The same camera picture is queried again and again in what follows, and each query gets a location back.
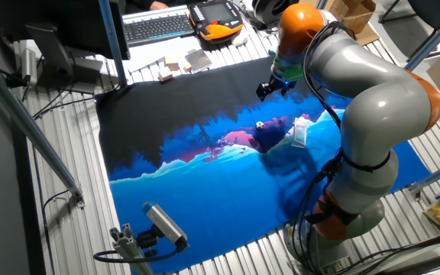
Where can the short aluminium profile stub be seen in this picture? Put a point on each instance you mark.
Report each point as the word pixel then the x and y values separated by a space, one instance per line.
pixel 128 246

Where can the silver cylindrical camera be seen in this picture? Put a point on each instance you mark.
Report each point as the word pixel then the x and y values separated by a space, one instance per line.
pixel 29 66

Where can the black computer keyboard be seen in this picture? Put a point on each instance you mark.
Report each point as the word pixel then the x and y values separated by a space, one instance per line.
pixel 157 27

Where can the brown cardboard box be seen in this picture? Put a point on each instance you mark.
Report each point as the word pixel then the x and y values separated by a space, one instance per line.
pixel 351 15

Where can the grey camera with blue end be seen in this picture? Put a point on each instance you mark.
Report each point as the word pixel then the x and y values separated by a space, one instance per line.
pixel 164 223

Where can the black monitor with stand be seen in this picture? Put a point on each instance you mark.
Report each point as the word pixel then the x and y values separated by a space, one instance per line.
pixel 59 23

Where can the long diagonal aluminium frame bar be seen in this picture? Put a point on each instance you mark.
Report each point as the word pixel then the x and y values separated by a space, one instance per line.
pixel 29 126

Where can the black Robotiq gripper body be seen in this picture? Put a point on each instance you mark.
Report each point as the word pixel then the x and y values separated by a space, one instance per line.
pixel 279 83

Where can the grey metal plate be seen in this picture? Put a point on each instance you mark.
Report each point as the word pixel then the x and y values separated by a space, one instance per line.
pixel 198 60

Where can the white rounded plastic object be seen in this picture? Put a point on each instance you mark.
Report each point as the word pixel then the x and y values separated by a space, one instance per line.
pixel 240 38

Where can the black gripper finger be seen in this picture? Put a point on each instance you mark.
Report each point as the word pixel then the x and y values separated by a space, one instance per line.
pixel 287 91
pixel 263 91

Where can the dark office chair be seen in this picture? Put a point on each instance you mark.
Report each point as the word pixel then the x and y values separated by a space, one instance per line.
pixel 430 11

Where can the green wrist flange adapter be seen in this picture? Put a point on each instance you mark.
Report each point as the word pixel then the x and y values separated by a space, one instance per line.
pixel 288 70

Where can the small wooden cube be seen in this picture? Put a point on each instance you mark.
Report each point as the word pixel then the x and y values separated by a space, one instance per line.
pixel 187 67

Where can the clear plastic packet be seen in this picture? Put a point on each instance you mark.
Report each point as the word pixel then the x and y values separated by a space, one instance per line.
pixel 299 133

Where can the bare person hand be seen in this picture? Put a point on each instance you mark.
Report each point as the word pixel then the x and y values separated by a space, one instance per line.
pixel 159 5

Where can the dark sleeved person forearm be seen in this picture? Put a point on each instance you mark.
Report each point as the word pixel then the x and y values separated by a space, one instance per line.
pixel 138 4

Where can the blue landscape printed cloth mat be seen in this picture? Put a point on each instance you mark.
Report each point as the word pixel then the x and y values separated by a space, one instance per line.
pixel 212 198

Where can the aluminium frame post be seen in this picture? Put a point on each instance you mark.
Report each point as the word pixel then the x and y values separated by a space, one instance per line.
pixel 434 36
pixel 322 4
pixel 112 46

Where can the white paper sheet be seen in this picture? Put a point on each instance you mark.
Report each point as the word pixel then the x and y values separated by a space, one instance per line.
pixel 147 53

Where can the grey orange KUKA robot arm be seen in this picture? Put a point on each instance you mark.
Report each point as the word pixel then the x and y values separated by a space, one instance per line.
pixel 380 107

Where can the flat cardboard sheet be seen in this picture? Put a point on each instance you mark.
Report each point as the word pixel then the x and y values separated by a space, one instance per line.
pixel 367 36

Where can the light wooden block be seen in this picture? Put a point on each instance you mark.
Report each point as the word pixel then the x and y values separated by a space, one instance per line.
pixel 165 74
pixel 172 64

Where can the orange black teach pendant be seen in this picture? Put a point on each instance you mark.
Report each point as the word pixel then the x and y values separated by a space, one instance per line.
pixel 216 19

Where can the small black white soccer ball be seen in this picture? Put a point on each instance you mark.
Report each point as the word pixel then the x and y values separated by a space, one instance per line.
pixel 259 125

